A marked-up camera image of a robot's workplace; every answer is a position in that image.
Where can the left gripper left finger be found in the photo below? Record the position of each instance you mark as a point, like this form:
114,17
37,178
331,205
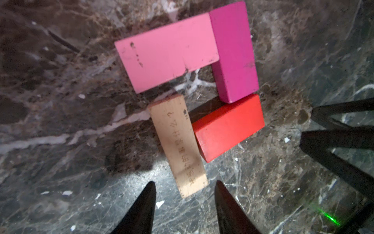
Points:
139,218

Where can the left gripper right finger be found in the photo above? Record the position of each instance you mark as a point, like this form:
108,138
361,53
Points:
231,218

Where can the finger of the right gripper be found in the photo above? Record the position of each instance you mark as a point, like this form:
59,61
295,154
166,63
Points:
322,114
349,154

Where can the red block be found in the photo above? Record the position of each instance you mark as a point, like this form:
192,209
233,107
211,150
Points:
219,131

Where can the magenta block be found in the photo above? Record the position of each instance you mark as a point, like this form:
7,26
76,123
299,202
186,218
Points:
235,72

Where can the natural wood block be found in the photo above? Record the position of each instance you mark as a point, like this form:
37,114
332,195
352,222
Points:
174,129

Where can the light pink block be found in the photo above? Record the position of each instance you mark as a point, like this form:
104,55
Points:
160,55

